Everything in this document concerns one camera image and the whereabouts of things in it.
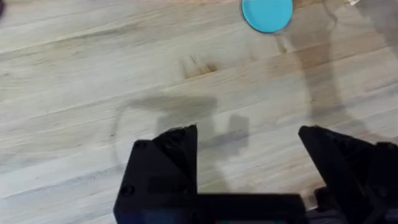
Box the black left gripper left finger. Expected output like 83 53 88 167
113 124 199 224

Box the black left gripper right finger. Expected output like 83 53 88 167
297 124 398 224

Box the teal plate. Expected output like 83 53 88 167
241 0 294 34

